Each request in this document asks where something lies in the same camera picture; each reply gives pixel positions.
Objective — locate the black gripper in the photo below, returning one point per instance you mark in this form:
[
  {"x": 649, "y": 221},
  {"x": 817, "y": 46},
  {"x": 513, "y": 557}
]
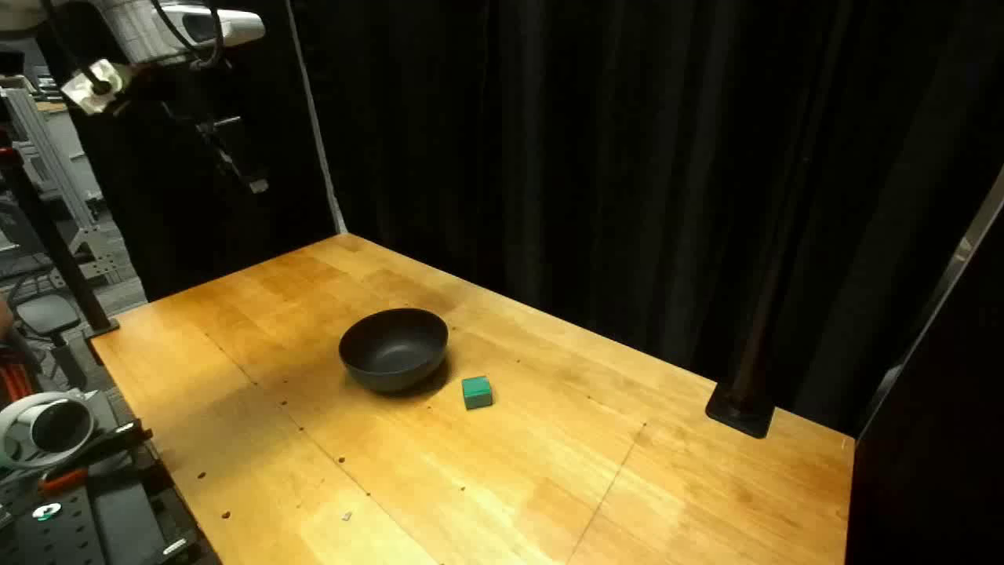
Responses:
[{"x": 219, "y": 132}]

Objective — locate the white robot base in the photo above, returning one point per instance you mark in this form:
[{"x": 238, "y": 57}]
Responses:
[{"x": 46, "y": 431}]

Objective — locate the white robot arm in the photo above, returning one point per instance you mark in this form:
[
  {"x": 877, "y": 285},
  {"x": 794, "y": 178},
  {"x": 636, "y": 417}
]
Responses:
[{"x": 149, "y": 37}]

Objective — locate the dark grey bowl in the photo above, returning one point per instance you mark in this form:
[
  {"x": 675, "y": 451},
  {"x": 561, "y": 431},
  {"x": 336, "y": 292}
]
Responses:
[{"x": 393, "y": 351}]

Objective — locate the green block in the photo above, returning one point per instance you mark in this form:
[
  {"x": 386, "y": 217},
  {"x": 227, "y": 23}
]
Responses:
[{"x": 477, "y": 393}]

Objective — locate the white pole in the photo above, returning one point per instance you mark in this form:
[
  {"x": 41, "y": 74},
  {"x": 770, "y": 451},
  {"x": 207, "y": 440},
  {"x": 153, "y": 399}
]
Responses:
[{"x": 314, "y": 120}]

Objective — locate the black tripod stand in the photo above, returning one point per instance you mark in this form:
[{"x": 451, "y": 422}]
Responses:
[{"x": 24, "y": 191}]

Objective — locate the black curtain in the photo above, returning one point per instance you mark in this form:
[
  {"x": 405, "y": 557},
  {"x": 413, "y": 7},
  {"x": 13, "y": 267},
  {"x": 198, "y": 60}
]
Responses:
[{"x": 573, "y": 156}]

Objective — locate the black panel at right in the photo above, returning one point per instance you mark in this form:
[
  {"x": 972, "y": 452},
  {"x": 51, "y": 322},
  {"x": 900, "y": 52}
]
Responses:
[{"x": 931, "y": 455}]

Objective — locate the black metal post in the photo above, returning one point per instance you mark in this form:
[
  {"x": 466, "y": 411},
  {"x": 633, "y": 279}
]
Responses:
[{"x": 804, "y": 147}]

